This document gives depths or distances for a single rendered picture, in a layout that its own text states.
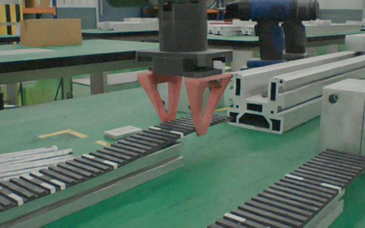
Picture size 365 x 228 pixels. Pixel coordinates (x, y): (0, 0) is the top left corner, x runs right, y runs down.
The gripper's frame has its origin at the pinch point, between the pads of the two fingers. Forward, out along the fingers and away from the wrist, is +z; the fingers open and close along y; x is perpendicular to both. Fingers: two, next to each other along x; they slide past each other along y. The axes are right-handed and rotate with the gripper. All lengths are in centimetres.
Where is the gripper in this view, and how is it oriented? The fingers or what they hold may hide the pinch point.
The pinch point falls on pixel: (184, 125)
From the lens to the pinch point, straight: 52.0
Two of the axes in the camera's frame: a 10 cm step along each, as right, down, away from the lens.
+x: -6.4, 1.8, -7.5
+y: -7.7, -1.2, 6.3
